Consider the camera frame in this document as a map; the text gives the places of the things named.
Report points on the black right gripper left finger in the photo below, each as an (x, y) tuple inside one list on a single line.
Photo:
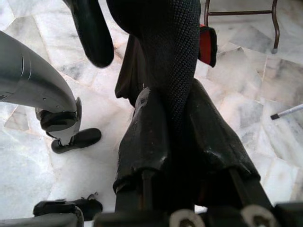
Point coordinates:
[(142, 142)]

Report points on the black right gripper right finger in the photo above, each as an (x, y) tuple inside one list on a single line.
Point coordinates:
[(213, 127)]

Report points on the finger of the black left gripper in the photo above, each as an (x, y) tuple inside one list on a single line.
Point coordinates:
[(94, 30)]

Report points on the black shirt red collar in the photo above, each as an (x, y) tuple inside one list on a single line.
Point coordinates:
[(165, 47)]

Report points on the black robot left foot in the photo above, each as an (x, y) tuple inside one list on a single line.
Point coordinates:
[(82, 139)]

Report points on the black robot foot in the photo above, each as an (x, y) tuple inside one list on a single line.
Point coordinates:
[(82, 139), (92, 208)]

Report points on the silver metal clothes rack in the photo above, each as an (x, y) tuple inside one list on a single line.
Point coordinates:
[(287, 111)]

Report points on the silver robot left leg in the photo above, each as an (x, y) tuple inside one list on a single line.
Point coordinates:
[(35, 82)]

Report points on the silver robot leg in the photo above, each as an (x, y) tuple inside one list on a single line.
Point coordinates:
[(35, 222), (35, 82)]

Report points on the black robot right foot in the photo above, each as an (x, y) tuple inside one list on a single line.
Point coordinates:
[(92, 208)]

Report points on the marble pattern folding table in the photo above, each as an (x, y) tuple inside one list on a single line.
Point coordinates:
[(275, 28)]

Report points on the silver robot right leg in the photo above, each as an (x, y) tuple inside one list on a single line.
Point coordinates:
[(35, 222)]

